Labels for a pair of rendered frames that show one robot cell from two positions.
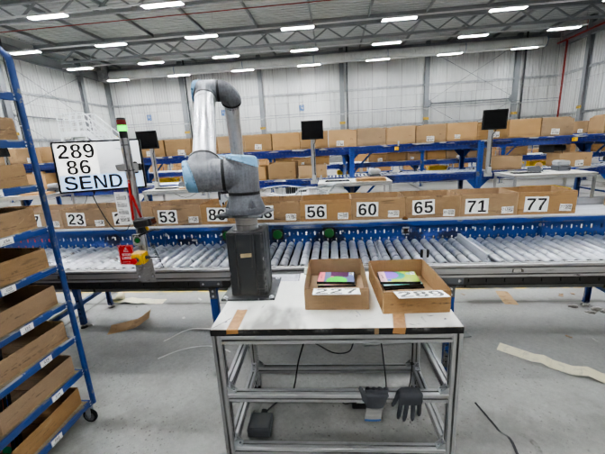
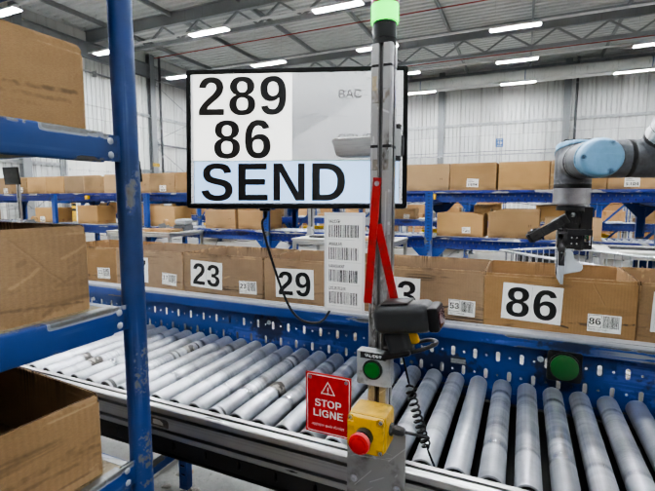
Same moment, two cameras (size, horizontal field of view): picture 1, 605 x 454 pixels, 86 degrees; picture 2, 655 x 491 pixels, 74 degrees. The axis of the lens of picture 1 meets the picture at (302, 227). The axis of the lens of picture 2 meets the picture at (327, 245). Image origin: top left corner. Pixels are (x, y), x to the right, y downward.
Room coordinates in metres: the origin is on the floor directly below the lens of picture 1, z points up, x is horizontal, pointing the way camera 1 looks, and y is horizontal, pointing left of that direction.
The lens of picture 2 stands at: (1.14, 0.84, 1.27)
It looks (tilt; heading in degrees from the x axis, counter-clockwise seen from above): 6 degrees down; 18
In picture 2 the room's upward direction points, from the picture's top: straight up
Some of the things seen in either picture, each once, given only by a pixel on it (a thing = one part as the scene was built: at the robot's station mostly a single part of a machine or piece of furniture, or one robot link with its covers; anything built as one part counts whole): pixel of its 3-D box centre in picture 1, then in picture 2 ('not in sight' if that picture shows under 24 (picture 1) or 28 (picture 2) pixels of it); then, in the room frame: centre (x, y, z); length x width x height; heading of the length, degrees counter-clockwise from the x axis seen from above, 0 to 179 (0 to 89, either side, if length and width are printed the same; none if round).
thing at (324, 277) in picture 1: (336, 277); not in sight; (1.59, -0.16, 0.78); 0.19 x 0.14 x 0.02; 81
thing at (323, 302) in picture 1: (336, 281); not in sight; (1.49, -0.15, 0.80); 0.38 x 0.28 x 0.10; 174
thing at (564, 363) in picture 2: not in sight; (564, 367); (2.43, 0.58, 0.81); 0.07 x 0.01 x 0.07; 84
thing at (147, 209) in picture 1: (139, 213); (327, 277); (2.74, 1.37, 0.96); 0.39 x 0.29 x 0.17; 84
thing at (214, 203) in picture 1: (230, 211); (553, 295); (2.65, 0.59, 0.96); 0.39 x 0.29 x 0.17; 84
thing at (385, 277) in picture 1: (398, 277); not in sight; (1.52, -0.46, 0.79); 0.19 x 0.14 x 0.02; 84
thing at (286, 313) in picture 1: (331, 298); not in sight; (1.44, -0.12, 0.74); 1.00 x 0.58 x 0.03; 86
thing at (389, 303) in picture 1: (404, 283); not in sight; (1.42, -0.47, 0.80); 0.38 x 0.28 x 0.10; 177
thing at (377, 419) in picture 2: (144, 258); (388, 433); (1.90, 0.97, 0.84); 0.15 x 0.09 x 0.07; 84
